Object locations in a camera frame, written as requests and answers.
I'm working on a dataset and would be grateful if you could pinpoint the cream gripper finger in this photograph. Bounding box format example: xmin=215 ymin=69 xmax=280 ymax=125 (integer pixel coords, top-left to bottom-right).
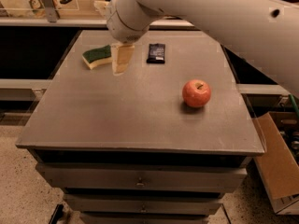
xmin=111 ymin=43 xmax=135 ymax=76
xmin=93 ymin=1 xmax=108 ymax=19

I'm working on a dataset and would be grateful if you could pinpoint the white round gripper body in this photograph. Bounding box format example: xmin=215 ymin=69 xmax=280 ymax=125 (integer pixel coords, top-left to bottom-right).
xmin=107 ymin=0 xmax=150 ymax=44

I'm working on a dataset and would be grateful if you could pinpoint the green and yellow sponge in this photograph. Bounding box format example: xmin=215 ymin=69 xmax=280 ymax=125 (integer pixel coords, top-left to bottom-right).
xmin=82 ymin=45 xmax=112 ymax=69

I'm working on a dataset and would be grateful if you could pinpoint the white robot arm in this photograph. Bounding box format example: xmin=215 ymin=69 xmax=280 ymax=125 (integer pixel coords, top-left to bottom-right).
xmin=94 ymin=0 xmax=299 ymax=96

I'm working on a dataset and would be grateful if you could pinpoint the red apple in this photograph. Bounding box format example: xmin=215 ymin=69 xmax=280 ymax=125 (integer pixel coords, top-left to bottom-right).
xmin=182 ymin=79 xmax=211 ymax=108

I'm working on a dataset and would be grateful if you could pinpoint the black snack packet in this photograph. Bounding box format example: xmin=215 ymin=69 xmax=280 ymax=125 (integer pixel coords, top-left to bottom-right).
xmin=147 ymin=43 xmax=165 ymax=63

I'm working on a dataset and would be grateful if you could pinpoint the grey drawer cabinet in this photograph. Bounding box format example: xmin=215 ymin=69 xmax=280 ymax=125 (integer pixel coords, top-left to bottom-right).
xmin=17 ymin=31 xmax=263 ymax=224

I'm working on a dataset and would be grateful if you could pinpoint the top grey drawer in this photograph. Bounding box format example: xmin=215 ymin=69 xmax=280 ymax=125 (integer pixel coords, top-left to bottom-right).
xmin=36 ymin=163 xmax=247 ymax=193

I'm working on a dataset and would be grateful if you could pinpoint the grey drawer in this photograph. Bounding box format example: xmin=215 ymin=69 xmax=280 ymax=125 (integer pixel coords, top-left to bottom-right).
xmin=64 ymin=194 xmax=221 ymax=216
xmin=36 ymin=163 xmax=247 ymax=193

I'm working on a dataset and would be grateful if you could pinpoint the middle grey drawer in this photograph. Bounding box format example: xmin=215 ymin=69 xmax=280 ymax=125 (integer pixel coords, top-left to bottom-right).
xmin=64 ymin=194 xmax=221 ymax=216

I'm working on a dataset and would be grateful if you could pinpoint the cardboard box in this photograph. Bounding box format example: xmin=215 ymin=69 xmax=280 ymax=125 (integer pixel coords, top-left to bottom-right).
xmin=253 ymin=112 xmax=299 ymax=215

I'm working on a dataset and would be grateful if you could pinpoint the green cable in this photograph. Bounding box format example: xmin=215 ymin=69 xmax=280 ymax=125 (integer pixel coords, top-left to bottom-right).
xmin=288 ymin=93 xmax=299 ymax=120

